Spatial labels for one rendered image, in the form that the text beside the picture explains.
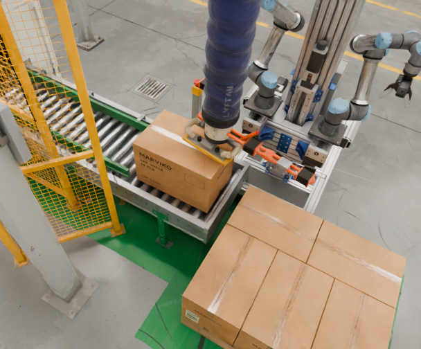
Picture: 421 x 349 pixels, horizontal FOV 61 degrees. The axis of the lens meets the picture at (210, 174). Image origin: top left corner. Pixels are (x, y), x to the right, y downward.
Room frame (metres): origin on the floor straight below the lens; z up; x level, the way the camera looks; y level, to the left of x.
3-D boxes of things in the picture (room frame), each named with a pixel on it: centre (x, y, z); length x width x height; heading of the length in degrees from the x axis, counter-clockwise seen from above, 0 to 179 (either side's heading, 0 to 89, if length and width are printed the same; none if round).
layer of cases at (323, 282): (1.01, -0.66, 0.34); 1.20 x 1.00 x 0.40; 67
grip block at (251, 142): (1.48, -0.23, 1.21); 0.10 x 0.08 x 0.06; 147
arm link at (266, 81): (2.09, -0.32, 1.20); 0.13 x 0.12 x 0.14; 36
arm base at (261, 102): (2.09, -0.32, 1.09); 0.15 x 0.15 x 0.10
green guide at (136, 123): (2.40, 1.14, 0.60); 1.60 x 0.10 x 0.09; 67
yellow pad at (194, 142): (1.53, 0.04, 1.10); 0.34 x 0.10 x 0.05; 57
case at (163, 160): (1.69, 0.19, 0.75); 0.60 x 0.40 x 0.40; 68
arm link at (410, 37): (1.73, -0.91, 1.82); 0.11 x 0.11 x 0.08; 6
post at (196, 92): (2.24, 0.18, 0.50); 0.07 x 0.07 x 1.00; 67
